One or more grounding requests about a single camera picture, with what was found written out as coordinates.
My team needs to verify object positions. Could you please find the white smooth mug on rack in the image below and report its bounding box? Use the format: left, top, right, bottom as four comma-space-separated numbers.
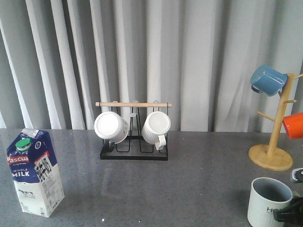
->
94, 111, 129, 144

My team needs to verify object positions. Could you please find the black wire mug rack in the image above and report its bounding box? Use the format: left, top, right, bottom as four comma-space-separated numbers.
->
95, 101, 172, 161

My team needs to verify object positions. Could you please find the wooden mug tree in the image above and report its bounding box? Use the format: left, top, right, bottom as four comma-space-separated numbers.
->
248, 73, 303, 171

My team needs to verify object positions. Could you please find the blue white milk carton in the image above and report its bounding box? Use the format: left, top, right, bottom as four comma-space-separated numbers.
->
7, 128, 64, 218

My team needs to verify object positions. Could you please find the blue mug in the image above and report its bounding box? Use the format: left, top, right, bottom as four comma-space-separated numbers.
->
250, 64, 288, 96

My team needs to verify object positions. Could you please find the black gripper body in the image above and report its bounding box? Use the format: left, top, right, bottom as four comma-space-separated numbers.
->
273, 197, 303, 225

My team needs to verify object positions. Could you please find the grey white curtain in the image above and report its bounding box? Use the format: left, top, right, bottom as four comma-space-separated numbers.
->
0, 0, 303, 132

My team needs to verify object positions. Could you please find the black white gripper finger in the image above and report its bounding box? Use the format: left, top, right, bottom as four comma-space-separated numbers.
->
292, 168, 303, 183

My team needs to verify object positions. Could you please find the white HOME mug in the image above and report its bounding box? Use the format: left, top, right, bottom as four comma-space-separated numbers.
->
247, 177, 293, 227

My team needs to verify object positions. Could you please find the white ribbed mug on rack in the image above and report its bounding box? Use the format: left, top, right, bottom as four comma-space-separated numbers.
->
142, 111, 170, 150

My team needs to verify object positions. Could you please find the orange mug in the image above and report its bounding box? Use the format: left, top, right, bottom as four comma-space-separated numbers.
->
283, 113, 303, 139

